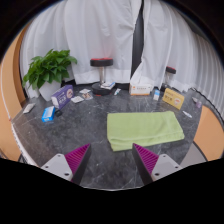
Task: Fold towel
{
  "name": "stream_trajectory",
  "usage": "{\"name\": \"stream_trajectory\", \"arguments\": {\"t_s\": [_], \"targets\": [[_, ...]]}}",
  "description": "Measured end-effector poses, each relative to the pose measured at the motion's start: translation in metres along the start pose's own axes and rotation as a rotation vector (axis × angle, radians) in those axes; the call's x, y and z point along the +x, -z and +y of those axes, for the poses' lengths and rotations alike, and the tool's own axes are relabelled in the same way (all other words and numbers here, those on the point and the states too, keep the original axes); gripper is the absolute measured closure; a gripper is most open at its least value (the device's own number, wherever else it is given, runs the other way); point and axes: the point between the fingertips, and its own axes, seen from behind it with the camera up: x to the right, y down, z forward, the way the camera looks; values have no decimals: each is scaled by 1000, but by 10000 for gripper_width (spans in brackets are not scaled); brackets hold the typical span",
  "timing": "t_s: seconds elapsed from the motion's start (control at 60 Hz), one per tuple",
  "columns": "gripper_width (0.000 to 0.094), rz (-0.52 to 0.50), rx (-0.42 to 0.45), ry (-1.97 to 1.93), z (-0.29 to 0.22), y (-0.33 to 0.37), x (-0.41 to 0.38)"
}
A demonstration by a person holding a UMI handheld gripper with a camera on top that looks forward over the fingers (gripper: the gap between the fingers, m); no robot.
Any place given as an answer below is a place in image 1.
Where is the clear packet with print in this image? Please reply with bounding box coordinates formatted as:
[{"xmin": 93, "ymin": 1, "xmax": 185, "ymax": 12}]
[{"xmin": 82, "ymin": 92, "xmax": 94, "ymax": 101}]

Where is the white flat remote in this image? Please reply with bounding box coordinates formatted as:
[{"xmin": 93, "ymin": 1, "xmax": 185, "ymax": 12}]
[{"xmin": 22, "ymin": 102, "xmax": 36, "ymax": 115}]

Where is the white and orange box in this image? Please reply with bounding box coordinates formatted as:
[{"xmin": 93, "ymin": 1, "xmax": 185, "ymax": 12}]
[{"xmin": 128, "ymin": 82, "xmax": 154, "ymax": 97}]

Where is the green potted plant white pot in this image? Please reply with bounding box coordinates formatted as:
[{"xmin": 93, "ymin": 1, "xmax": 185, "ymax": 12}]
[{"xmin": 22, "ymin": 48, "xmax": 78, "ymax": 102}]

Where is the purple cardboard box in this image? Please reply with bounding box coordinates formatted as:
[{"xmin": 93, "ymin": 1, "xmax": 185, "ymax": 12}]
[{"xmin": 50, "ymin": 84, "xmax": 75, "ymax": 110}]

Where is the light green towel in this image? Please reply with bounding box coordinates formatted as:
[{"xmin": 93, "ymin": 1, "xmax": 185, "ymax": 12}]
[{"xmin": 106, "ymin": 110, "xmax": 185, "ymax": 152}]

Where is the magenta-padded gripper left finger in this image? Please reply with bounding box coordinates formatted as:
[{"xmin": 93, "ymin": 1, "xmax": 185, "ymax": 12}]
[{"xmin": 40, "ymin": 143, "xmax": 92, "ymax": 186}]

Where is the yellow cardboard box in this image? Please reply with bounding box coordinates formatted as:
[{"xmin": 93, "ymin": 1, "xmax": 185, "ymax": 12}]
[{"xmin": 162, "ymin": 87, "xmax": 186, "ymax": 111}]

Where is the white curtain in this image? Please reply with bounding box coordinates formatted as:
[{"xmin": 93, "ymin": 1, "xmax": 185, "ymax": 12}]
[
  {"xmin": 129, "ymin": 0, "xmax": 224, "ymax": 118},
  {"xmin": 19, "ymin": 0, "xmax": 143, "ymax": 99}
]

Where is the small blue and white box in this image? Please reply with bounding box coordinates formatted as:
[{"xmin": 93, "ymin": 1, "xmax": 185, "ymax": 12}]
[{"xmin": 152, "ymin": 88, "xmax": 161, "ymax": 102}]

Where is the small purple object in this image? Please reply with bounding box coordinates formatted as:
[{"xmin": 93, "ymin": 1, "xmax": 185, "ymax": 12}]
[{"xmin": 191, "ymin": 96, "xmax": 203, "ymax": 109}]

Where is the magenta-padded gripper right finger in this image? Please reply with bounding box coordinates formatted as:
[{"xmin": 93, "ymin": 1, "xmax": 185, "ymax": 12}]
[{"xmin": 131, "ymin": 143, "xmax": 184, "ymax": 186}]

